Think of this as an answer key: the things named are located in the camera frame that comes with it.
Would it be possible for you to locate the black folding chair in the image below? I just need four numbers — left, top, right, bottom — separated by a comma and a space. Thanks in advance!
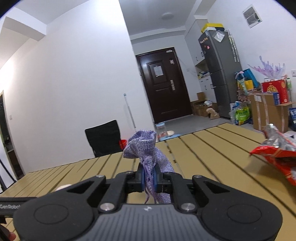
85, 120, 122, 158

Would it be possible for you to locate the clear jar blue lid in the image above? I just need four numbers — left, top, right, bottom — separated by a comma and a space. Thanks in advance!
156, 122, 168, 141

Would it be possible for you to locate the dark brown entrance door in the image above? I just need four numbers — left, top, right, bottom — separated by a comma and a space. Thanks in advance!
136, 47, 193, 123

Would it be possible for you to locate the green packaged bag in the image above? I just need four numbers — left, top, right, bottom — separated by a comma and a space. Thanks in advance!
235, 106, 250, 126

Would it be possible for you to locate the red snack bag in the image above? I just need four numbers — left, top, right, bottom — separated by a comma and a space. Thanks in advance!
250, 123, 295, 186

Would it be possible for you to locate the large cardboard box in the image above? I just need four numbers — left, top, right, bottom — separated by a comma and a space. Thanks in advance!
248, 93, 295, 133

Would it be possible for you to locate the blue gift bag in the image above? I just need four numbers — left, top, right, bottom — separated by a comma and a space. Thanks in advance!
243, 68, 259, 88

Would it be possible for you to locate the grey refrigerator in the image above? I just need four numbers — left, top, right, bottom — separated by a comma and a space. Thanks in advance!
199, 30, 242, 118

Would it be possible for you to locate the red gift box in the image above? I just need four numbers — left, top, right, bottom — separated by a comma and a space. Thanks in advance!
262, 79, 288, 104

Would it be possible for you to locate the purple flower decoration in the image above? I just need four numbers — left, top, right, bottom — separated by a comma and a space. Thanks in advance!
250, 56, 285, 80

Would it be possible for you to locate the yellow box on fridge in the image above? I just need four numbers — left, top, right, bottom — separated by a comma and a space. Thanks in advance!
201, 23, 225, 33

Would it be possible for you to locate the white electrical panel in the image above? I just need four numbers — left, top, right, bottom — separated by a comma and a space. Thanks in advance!
243, 4, 262, 28

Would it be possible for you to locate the white wall cabinet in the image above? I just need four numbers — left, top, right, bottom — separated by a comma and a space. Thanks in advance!
185, 19, 208, 66

